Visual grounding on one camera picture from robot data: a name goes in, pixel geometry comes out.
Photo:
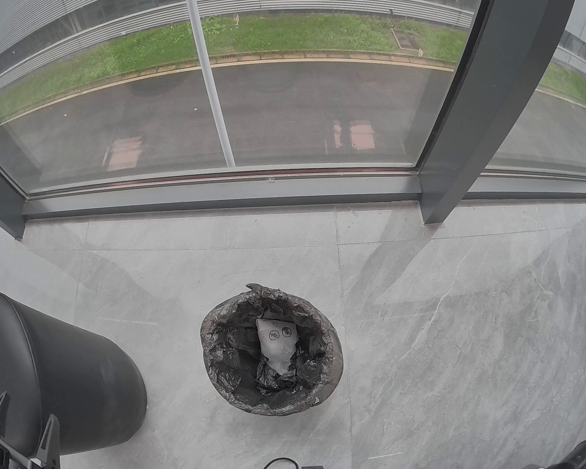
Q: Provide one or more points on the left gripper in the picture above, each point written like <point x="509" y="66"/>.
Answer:
<point x="9" y="450"/>

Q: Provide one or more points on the black plastic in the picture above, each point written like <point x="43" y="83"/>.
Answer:
<point x="276" y="381"/>

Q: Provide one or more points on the dark grey round chair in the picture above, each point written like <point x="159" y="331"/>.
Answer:
<point x="58" y="379"/>

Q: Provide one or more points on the window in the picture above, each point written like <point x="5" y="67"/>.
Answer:
<point x="498" y="91"/>

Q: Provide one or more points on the clear printed wrapper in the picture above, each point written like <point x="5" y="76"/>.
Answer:
<point x="276" y="340"/>

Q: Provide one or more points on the black plastic bag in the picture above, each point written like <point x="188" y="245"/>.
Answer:
<point x="224" y="359"/>

